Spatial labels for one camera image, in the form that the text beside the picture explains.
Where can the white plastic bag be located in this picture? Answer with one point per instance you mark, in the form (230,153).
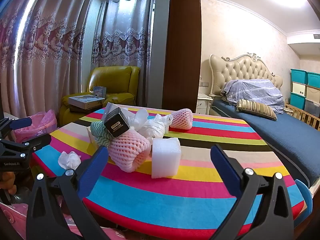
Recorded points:
(150,126)

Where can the green wavy striped cloth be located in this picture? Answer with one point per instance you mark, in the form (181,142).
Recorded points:
(96,132)

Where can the pink foam fruit net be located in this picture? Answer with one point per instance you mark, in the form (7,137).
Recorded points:
(181,118)
(130,150)

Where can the brown wooden wardrobe panel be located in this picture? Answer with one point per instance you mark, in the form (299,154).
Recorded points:
(182,42)

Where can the teal storage box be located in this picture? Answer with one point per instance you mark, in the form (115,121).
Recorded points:
(297,100)
(298,76)
(313,79)

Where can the small black box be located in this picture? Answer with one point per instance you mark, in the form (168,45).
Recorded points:
(116,125)

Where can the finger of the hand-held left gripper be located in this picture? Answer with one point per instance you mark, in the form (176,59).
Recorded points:
(22,123)
(32,142)

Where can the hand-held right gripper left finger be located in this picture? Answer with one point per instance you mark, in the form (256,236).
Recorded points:
(93,170)

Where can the pink printed cloth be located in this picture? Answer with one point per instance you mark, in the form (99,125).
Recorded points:
(13,210)

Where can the wide pink lace curtain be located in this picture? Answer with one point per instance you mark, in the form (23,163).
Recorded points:
(37,55)

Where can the air vent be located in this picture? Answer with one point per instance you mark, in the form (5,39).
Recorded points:
(316,36)

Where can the crumpled white tissue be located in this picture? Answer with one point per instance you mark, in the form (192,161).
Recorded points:
(69,160)

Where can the pink-lined trash bin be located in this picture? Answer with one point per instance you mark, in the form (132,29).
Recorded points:
(37,125)

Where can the large flat printed box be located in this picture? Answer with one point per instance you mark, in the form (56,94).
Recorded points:
(86,100)

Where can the small blue printed box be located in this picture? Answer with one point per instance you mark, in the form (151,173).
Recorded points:
(100,90)

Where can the blue covered bed mattress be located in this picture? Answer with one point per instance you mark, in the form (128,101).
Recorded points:
(287,135)

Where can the white foam block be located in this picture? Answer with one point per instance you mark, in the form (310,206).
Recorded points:
(166,158)

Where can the gold striped pillow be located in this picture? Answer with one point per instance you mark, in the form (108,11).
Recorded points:
(257,108)

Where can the beige storage box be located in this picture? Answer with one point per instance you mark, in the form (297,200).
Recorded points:
(313,93)
(298,89)

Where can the light blue quilt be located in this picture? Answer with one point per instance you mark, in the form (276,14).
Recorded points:
(252,90)

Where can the wall socket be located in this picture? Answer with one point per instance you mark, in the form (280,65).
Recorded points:
(203,83)

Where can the wooden crib rail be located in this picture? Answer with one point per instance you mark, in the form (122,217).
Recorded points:
(302,116)

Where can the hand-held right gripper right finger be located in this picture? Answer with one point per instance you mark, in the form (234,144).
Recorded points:
(225,167)

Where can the white nightstand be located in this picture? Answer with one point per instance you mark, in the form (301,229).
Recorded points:
(203,103)

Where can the yellow leather armchair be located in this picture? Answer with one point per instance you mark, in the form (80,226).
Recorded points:
(112,80)

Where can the cream tufted bed headboard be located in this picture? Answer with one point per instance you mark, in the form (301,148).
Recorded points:
(242,67)

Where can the narrow pink lace curtain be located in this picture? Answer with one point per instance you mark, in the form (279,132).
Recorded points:
(125,35)

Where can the clear storage box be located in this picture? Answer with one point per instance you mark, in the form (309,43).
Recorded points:
(312,107)

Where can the rainbow striped tablecloth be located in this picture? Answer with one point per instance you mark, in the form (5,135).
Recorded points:
(175,192)

